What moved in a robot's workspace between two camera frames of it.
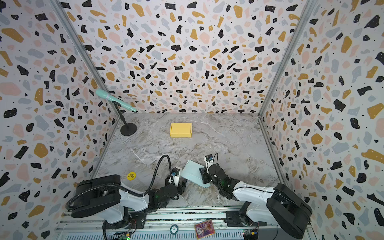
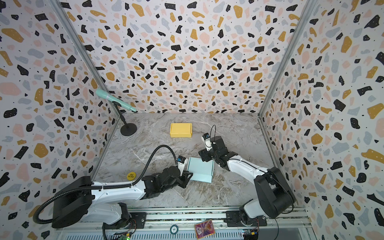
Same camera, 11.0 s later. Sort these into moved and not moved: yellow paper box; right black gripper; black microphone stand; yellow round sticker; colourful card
Moved: right black gripper
Not moved: yellow round sticker; black microphone stand; colourful card; yellow paper box
